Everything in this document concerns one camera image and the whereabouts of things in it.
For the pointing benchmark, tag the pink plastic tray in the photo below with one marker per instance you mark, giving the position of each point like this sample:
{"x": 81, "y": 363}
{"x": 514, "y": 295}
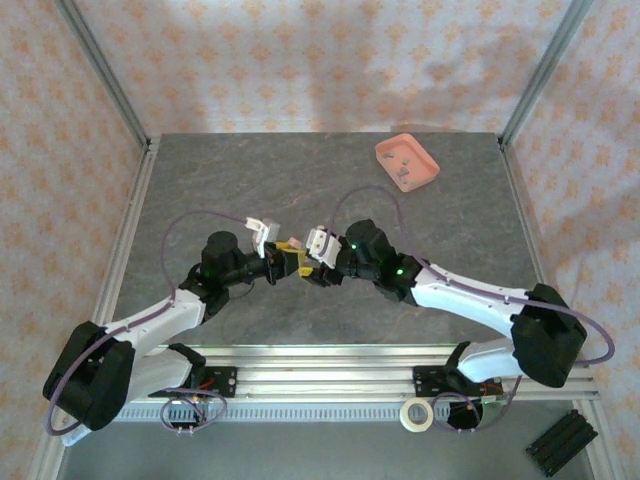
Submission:
{"x": 422, "y": 160}

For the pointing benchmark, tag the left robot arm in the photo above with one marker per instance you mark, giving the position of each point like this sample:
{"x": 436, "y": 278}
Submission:
{"x": 160, "y": 320}

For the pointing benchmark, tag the white tape roll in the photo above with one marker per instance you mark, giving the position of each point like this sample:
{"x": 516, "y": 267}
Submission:
{"x": 417, "y": 415}

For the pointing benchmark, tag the orange patterned backdrop cloth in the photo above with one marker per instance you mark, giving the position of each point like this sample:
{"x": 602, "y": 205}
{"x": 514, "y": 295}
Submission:
{"x": 320, "y": 60}

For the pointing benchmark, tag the small green circuit board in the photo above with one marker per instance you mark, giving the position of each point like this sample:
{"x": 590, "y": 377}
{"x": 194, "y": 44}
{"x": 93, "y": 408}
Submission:
{"x": 492, "y": 400}

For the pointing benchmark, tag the white plastic wipes packet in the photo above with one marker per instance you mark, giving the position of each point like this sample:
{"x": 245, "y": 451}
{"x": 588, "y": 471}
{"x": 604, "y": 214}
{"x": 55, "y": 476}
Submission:
{"x": 75, "y": 438}

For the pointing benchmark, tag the black extrusion piece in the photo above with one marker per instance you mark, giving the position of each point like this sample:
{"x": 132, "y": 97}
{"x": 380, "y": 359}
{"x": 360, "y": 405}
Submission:
{"x": 562, "y": 442}

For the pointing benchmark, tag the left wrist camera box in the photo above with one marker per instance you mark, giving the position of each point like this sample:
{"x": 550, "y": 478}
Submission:
{"x": 262, "y": 232}

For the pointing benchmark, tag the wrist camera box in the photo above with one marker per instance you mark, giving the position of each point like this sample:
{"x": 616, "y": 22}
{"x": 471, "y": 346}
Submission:
{"x": 262, "y": 232}
{"x": 325, "y": 247}

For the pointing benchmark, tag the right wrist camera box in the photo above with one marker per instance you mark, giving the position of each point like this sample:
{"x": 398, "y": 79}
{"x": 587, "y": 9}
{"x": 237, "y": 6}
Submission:
{"x": 325, "y": 247}

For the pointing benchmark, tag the wide aluminium mounting rail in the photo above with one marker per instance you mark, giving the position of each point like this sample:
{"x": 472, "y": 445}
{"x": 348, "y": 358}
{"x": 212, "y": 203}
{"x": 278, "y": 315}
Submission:
{"x": 320, "y": 375}

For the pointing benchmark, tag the aluminium table side rail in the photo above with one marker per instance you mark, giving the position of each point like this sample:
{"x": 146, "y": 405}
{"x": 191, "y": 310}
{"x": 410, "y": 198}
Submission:
{"x": 137, "y": 200}
{"x": 517, "y": 190}

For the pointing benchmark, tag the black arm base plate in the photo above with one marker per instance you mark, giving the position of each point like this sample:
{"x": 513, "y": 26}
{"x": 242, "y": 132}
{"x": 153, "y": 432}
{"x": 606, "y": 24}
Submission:
{"x": 427, "y": 382}
{"x": 225, "y": 380}

